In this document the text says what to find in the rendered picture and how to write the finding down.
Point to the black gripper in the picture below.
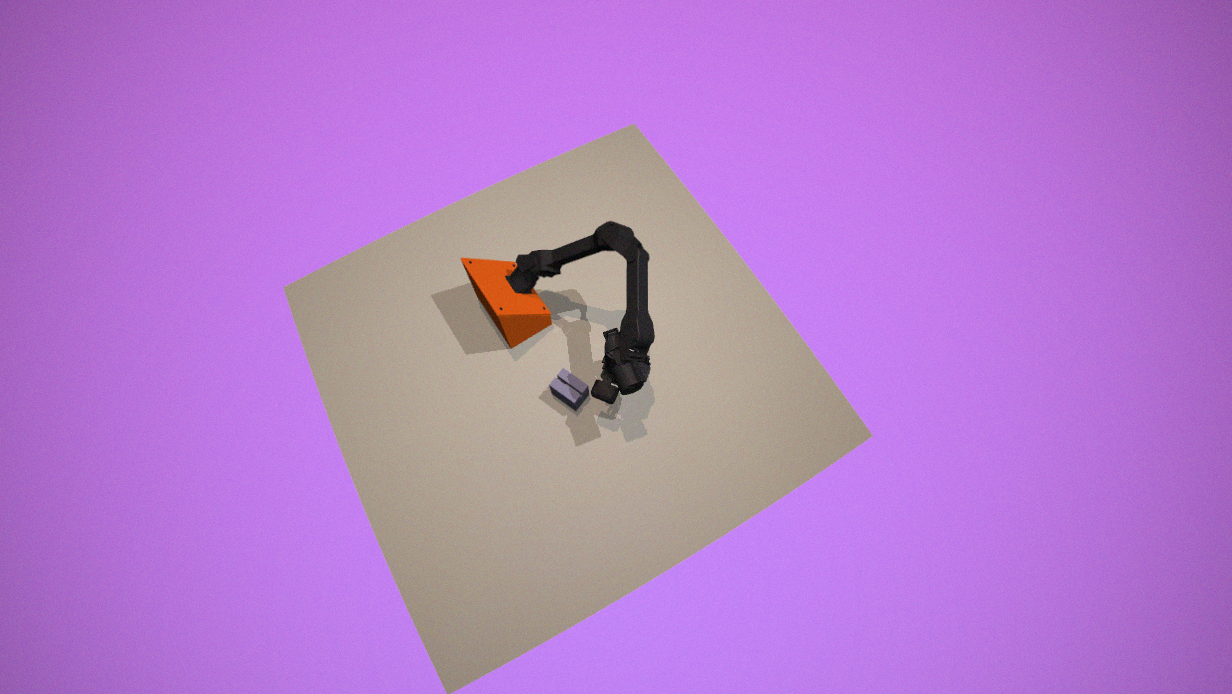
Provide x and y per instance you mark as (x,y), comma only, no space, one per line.
(603,390)

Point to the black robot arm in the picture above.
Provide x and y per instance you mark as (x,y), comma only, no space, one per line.
(631,368)

